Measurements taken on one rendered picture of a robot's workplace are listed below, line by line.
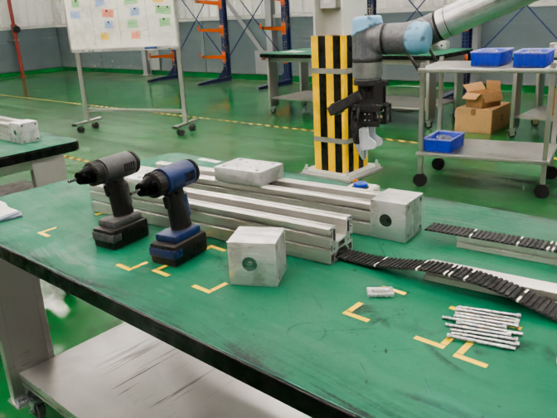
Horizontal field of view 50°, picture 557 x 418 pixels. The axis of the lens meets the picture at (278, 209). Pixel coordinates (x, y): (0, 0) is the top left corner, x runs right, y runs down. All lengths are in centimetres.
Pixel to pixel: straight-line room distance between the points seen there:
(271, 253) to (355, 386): 37
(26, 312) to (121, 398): 44
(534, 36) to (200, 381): 789
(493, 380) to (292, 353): 31
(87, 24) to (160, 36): 98
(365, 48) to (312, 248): 52
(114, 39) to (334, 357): 655
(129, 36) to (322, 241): 607
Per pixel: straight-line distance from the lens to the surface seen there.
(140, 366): 207
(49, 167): 297
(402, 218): 139
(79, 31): 761
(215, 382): 193
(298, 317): 109
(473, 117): 643
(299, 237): 131
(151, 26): 702
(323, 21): 484
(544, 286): 118
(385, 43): 150
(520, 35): 925
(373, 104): 155
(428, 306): 113
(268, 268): 119
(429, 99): 656
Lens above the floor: 131
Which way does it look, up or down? 19 degrees down
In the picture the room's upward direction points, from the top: 3 degrees counter-clockwise
